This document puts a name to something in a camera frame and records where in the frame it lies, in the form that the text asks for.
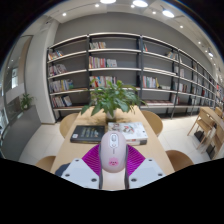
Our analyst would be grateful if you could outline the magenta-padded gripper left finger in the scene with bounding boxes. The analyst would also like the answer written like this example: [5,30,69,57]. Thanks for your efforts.
[60,143,103,190]

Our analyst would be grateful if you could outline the black hardcover book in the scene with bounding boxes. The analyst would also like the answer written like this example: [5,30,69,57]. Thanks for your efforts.
[70,124,106,145]

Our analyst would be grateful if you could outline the pale pink computer mouse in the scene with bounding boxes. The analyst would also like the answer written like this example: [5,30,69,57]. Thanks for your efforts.
[99,130,128,174]

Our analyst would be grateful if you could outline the round ceiling lights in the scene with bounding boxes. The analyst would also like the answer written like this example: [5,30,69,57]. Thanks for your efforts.
[61,0,214,58]

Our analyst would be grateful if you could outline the white illustrated book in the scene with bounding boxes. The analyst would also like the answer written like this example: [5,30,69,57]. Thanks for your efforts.
[107,121,149,147]

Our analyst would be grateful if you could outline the small green potted plant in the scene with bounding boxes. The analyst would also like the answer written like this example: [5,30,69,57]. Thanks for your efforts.
[19,93,34,111]

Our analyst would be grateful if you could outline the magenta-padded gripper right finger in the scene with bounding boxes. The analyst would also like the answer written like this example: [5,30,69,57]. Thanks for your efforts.
[124,144,167,190]

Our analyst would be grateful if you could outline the wooden slatted chair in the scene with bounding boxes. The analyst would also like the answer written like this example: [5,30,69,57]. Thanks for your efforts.
[187,109,216,145]

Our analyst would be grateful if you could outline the dark bookshelf unit with books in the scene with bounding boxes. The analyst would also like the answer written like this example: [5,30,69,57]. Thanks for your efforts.
[46,32,224,121]

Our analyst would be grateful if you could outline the green potted plant white pot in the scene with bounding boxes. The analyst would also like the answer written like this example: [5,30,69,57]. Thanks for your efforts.
[80,79,147,122]

